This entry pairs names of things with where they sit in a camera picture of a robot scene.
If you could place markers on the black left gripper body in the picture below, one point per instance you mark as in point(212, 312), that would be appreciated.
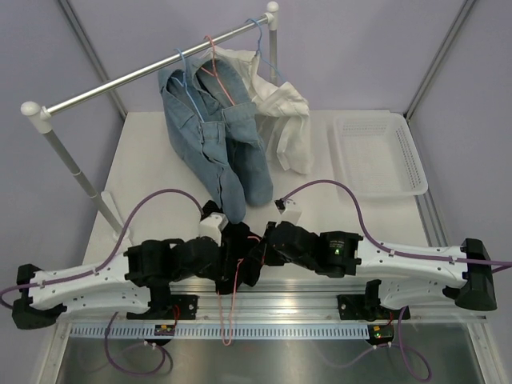
point(213, 271)

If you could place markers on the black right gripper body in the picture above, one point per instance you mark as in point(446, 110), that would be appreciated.
point(274, 257)

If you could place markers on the black skirt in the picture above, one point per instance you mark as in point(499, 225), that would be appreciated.
point(241, 254)

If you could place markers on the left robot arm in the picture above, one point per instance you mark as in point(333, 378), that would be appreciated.
point(136, 282)

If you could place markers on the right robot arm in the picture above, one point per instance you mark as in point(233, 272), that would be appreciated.
point(396, 275)

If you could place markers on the blue hanger with denim shirt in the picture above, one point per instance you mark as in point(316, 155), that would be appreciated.
point(185, 81)

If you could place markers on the blue hanger with white shirt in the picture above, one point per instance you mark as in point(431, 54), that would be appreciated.
point(274, 69)

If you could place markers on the light blue denim shirt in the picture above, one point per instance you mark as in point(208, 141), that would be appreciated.
point(202, 145)

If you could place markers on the white plastic basket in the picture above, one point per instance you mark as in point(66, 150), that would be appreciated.
point(373, 153)

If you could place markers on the white shirt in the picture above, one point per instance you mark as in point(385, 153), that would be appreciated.
point(282, 117)

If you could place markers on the blue denim jeans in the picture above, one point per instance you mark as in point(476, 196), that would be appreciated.
point(246, 150)

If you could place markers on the silver clothes rack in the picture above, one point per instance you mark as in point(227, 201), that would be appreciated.
point(40, 116)

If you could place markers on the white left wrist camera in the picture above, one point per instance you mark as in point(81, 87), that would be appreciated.
point(213, 226)

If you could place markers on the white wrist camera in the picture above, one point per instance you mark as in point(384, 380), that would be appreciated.
point(289, 210)
point(213, 226)

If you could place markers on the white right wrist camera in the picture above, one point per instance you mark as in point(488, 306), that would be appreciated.
point(289, 210)

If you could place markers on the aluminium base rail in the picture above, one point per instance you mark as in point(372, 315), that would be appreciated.
point(251, 306)

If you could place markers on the white slotted cable duct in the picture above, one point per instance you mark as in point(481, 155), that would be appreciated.
point(243, 332)

